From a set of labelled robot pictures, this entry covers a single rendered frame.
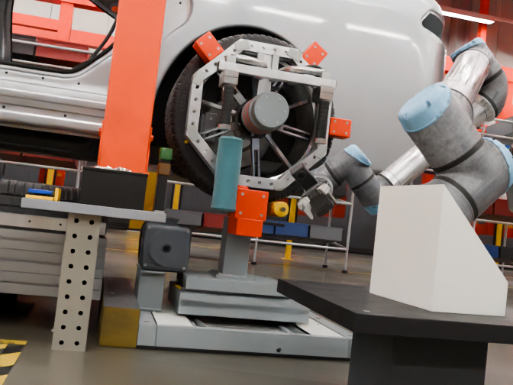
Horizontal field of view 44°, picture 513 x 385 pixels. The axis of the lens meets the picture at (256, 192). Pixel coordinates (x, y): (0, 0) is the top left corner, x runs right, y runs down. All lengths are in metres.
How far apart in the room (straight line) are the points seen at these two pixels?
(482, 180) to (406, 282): 0.33
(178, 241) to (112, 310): 0.40
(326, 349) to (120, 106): 1.11
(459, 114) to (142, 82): 1.09
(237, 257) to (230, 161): 0.46
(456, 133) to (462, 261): 0.33
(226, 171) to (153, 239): 0.39
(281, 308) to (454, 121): 1.08
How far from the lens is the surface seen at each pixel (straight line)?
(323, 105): 2.21
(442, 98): 1.66
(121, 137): 2.21
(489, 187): 1.70
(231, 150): 2.20
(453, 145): 1.67
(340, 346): 2.32
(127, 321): 2.14
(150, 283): 2.43
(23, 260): 2.31
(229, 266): 2.48
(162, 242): 2.37
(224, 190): 2.19
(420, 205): 1.58
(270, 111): 2.23
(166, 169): 2.06
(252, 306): 2.39
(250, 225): 2.33
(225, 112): 2.11
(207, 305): 2.35
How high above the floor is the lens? 0.46
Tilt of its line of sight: 2 degrees up
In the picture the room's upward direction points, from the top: 6 degrees clockwise
